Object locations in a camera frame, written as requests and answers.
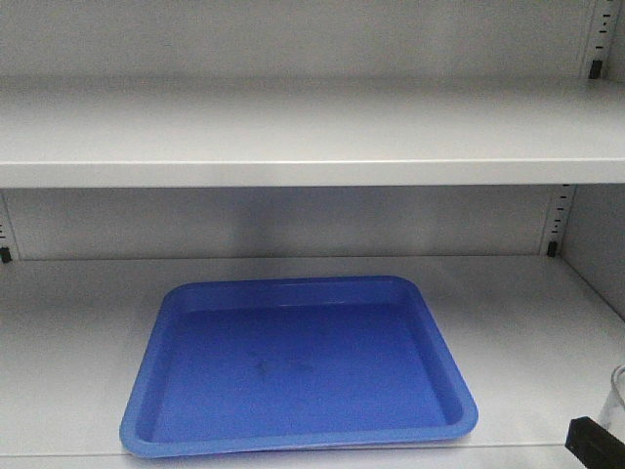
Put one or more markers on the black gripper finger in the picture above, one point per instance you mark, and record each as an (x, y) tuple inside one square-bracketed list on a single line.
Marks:
[(593, 445)]

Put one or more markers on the grey lower cabinet shelf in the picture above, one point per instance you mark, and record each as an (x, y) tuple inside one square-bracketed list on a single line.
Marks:
[(535, 343)]

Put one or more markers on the grey cabinet shelf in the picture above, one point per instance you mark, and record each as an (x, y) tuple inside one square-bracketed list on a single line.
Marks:
[(178, 133), (535, 343)]

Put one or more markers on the grey upper cabinet shelf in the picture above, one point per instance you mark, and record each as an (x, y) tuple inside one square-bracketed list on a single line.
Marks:
[(178, 133)]

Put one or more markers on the black shelf clip right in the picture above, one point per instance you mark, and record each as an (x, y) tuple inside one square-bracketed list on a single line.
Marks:
[(552, 249)]

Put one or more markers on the black shelf clip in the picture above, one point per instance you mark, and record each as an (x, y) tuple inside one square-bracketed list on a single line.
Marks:
[(552, 249), (5, 255), (595, 71)]

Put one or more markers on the blue plastic tray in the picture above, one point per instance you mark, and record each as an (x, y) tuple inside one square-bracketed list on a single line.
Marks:
[(274, 364)]

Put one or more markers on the black upper shelf clip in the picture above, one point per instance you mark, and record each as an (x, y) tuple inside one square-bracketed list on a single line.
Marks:
[(595, 71)]

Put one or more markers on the black shelf clip left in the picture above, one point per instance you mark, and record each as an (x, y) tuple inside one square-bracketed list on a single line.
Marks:
[(5, 255)]

